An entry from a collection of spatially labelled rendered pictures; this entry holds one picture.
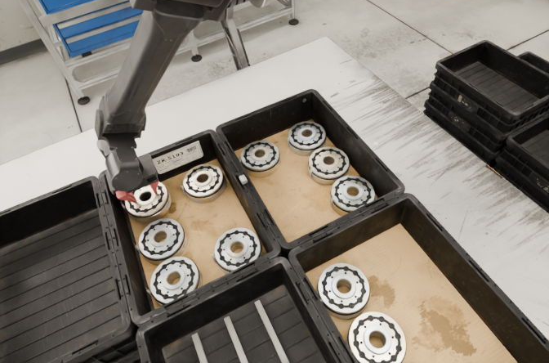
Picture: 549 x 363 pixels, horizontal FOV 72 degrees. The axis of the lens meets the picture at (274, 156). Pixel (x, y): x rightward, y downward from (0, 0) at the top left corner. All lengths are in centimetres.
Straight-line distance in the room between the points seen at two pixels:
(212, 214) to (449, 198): 65
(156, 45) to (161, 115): 91
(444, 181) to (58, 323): 102
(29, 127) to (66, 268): 199
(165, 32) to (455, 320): 72
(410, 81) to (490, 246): 169
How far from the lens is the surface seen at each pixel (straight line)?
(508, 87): 193
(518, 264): 112
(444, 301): 87
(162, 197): 96
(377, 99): 140
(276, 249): 76
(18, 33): 361
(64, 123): 280
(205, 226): 94
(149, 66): 58
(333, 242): 80
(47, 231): 110
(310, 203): 94
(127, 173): 76
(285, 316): 82
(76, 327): 94
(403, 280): 87
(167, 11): 50
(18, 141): 287
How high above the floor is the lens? 161
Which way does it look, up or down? 49 degrees down
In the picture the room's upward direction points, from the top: 7 degrees counter-clockwise
